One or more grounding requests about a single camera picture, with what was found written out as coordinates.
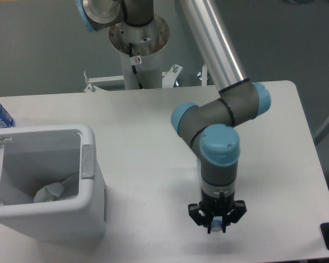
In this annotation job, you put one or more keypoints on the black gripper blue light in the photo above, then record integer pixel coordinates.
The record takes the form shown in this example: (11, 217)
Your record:
(226, 210)

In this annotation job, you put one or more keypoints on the crushed clear plastic bottle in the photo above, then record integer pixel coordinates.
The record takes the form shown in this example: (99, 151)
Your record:
(216, 224)

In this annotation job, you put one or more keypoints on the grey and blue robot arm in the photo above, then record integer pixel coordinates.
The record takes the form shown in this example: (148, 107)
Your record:
(209, 130)

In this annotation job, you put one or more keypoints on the white plastic trash can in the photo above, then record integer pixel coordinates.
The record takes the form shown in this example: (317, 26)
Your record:
(33, 157)

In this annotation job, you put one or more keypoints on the white metal base frame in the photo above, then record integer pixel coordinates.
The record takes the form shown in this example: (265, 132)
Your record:
(135, 79)

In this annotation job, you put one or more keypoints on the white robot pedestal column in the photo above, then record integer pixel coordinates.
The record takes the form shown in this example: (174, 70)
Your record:
(140, 47)

